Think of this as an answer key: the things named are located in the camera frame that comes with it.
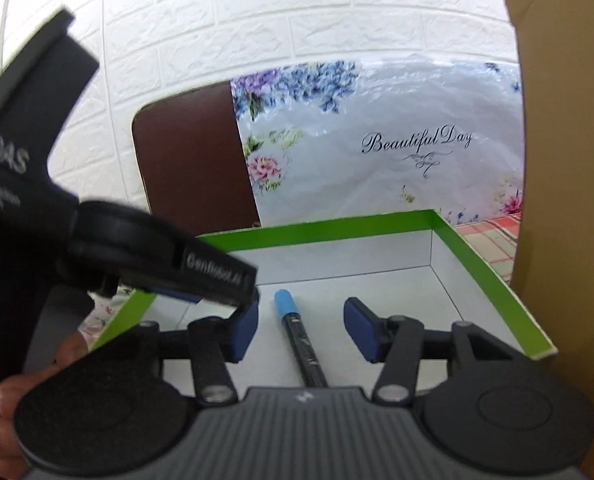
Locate blue capped black marker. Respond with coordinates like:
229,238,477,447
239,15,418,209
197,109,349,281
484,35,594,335
274,289,329,388

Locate person's left hand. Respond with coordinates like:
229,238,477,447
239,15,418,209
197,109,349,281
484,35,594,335
0,328,89,479

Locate green cardboard box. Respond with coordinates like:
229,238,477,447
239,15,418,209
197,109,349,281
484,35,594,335
88,207,560,390

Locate red plaid bed sheet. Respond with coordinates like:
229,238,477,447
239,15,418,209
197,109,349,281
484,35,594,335
78,210,521,349

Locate dark brown headboard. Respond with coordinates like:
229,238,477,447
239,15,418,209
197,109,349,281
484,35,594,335
131,81,260,235

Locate floral plastic bedding bag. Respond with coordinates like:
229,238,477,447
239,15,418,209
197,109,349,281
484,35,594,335
230,55,525,226

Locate brown cardboard box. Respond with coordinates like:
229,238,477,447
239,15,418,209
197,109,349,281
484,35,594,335
505,0,594,478

